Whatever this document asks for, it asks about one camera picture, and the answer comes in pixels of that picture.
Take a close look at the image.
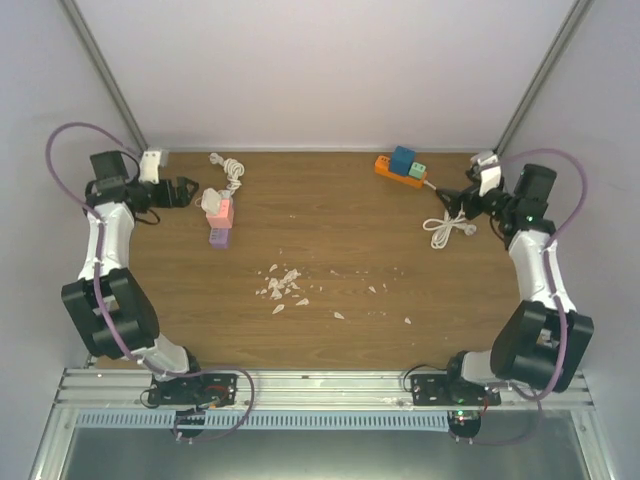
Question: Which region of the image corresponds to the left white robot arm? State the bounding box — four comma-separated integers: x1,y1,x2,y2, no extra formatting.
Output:
61,150,206,404

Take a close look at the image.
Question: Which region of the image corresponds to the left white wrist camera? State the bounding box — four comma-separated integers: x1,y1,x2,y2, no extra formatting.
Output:
139,149,169,185

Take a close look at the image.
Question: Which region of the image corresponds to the white cord of purple strip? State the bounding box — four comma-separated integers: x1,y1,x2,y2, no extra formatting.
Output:
208,152,247,197

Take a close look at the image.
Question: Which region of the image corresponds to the white cord of orange strip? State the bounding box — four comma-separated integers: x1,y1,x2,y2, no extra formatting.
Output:
423,179,478,251

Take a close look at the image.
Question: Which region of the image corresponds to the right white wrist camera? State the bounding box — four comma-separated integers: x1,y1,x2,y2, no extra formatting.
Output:
470,151,502,197

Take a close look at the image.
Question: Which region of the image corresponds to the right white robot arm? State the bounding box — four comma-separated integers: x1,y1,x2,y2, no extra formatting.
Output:
437,155,594,405

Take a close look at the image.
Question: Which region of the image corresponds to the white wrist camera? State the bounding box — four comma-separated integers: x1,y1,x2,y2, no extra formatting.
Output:
470,151,502,197
139,149,169,185

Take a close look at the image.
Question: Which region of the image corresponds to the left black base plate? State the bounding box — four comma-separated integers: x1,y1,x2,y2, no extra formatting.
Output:
140,373,238,408

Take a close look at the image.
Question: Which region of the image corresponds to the blue cube adapter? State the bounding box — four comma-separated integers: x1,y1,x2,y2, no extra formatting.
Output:
389,146,416,177

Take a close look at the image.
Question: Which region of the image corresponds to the orange power strip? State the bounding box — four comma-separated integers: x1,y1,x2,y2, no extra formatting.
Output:
374,155,429,190

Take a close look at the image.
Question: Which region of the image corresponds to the purple power strip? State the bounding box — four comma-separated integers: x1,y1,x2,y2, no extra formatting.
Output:
209,228,231,249

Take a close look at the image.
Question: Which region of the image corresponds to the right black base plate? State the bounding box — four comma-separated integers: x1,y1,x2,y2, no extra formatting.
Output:
409,373,502,407

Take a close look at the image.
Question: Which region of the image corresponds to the grey slotted cable duct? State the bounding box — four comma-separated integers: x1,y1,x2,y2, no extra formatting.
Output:
76,409,449,432

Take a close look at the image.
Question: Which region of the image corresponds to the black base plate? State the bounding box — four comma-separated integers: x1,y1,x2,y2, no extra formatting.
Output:
409,373,502,407
140,373,238,408

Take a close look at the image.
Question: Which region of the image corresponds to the white square plug adapter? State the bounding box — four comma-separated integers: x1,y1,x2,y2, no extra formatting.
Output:
200,188,223,215

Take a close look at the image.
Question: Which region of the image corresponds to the aluminium front rail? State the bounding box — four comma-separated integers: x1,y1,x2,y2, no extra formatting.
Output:
53,368,595,412

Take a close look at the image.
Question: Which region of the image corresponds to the green cube adapter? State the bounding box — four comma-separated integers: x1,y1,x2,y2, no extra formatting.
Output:
408,161,426,181

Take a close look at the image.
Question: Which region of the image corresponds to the pink cube adapter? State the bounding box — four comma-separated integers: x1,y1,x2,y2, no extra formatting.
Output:
206,198,234,229

